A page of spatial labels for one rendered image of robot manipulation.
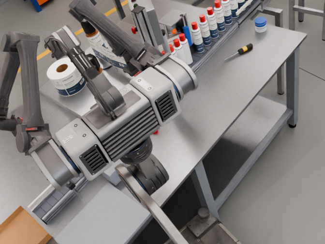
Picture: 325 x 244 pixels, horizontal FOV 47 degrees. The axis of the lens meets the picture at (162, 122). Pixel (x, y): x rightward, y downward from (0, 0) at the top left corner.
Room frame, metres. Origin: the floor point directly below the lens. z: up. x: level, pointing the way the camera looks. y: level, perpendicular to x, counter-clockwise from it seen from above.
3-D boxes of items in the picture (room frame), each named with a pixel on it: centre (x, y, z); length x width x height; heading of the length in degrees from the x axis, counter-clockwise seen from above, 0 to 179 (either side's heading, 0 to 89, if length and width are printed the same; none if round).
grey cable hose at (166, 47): (1.54, -0.16, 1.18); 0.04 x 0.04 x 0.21
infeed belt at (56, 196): (1.53, 0.04, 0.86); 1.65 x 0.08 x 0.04; 122
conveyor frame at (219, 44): (1.53, 0.04, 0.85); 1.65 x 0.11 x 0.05; 122
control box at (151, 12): (1.52, -0.10, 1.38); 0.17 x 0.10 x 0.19; 177
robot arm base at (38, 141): (0.90, 0.40, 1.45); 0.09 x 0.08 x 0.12; 111
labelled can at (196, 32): (1.80, -0.38, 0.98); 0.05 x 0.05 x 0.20
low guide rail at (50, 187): (1.41, 0.30, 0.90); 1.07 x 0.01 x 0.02; 122
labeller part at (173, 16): (1.84, -0.27, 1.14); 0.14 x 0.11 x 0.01; 122
